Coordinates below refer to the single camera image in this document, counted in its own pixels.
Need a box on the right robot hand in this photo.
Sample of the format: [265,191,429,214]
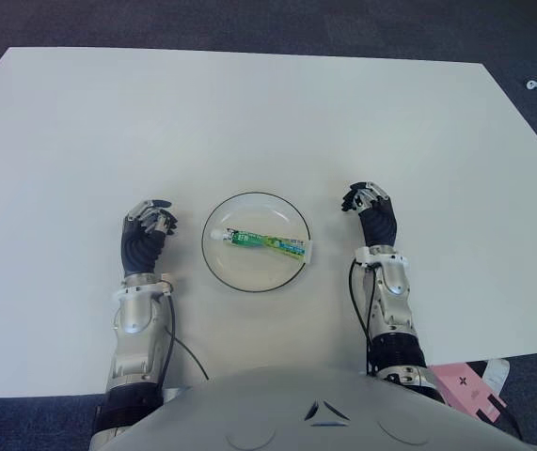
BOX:
[340,180,399,248]

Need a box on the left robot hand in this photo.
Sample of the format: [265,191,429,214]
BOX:
[120,199,179,280]

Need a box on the green white toothpaste tube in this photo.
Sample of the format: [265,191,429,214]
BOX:
[209,226,314,264]

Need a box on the white plate with black rim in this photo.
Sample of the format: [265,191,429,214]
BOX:
[200,192,312,295]

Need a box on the pink box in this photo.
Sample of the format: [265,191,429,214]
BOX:
[424,361,509,425]

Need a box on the grey robot torso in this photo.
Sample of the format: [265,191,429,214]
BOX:
[87,365,529,451]

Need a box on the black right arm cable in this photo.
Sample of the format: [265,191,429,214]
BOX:
[348,257,373,373]

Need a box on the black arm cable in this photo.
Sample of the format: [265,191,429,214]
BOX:
[161,294,211,381]
[348,257,373,373]

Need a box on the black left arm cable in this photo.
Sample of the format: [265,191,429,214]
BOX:
[161,294,211,381]

